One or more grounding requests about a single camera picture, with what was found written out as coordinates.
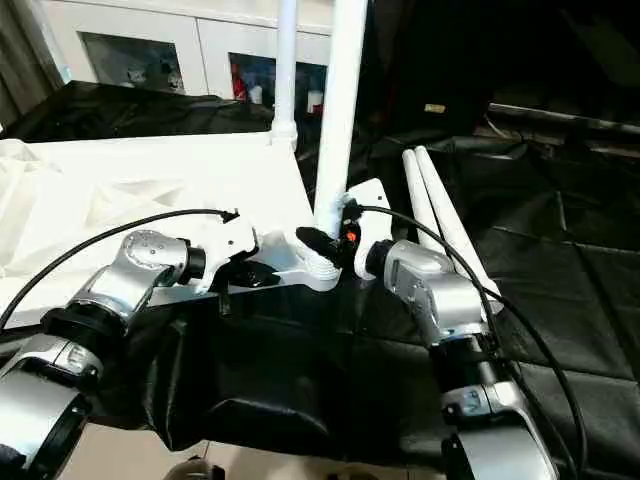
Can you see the white plastic table top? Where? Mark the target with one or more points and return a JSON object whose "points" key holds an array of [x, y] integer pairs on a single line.
{"points": [[150, 175]]}

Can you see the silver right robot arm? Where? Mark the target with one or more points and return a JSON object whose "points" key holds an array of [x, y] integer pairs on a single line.
{"points": [[430, 290]]}

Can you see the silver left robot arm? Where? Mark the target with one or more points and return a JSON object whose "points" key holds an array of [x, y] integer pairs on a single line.
{"points": [[135, 270]]}

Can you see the black work mat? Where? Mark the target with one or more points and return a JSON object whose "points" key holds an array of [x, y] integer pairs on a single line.
{"points": [[310, 360]]}

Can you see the white jar red label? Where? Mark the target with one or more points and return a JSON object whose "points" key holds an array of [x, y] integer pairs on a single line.
{"points": [[315, 101]]}

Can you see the small yellow label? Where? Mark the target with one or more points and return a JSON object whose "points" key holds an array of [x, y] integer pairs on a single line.
{"points": [[435, 107]]}

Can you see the small white bottle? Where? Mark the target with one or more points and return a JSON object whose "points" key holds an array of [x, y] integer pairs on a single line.
{"points": [[256, 94]]}

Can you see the red package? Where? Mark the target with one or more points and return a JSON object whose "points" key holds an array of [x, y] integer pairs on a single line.
{"points": [[240, 86]]}

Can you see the dark robot left foot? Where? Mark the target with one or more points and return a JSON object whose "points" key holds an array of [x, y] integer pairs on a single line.
{"points": [[195, 470]]}

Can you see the large black box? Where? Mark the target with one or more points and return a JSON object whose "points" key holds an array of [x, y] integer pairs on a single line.
{"points": [[425, 55]]}

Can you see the white glass-door cabinet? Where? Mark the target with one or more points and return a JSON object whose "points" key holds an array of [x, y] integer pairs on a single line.
{"points": [[200, 35]]}

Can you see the silver metal bar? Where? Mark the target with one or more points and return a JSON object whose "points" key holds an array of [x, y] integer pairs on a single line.
{"points": [[565, 117]]}

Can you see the white pole teal bands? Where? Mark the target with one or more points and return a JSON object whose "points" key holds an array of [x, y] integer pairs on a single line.
{"points": [[62, 65]]}

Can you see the grey curtain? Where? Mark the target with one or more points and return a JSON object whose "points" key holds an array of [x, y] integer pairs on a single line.
{"points": [[20, 50]]}

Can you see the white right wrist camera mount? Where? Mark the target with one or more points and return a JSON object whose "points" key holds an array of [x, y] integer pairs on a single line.
{"points": [[372, 215]]}

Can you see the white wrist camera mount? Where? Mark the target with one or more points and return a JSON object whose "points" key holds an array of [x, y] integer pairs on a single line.
{"points": [[372, 215], [235, 237]]}

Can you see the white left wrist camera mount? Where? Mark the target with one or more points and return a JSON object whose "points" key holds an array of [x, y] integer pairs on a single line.
{"points": [[235, 237]]}

